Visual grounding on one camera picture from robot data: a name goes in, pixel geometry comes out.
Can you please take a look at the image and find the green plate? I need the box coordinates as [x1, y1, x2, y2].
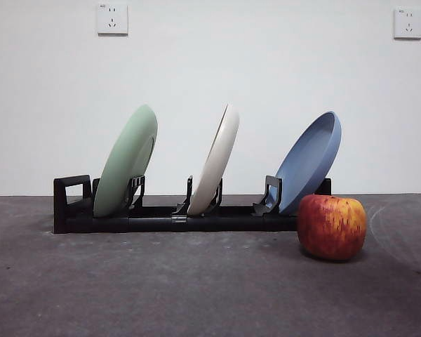
[93, 104, 159, 218]

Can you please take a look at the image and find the black plate rack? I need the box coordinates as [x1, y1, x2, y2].
[53, 174, 333, 234]

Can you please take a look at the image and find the blue plate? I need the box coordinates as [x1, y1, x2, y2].
[275, 110, 342, 215]

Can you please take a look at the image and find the white wall socket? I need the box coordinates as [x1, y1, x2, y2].
[393, 7, 421, 40]
[97, 3, 129, 36]

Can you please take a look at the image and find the red yellow apple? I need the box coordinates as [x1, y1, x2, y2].
[297, 193, 367, 261]

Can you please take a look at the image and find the cream plate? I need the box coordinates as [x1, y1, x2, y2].
[187, 104, 240, 216]

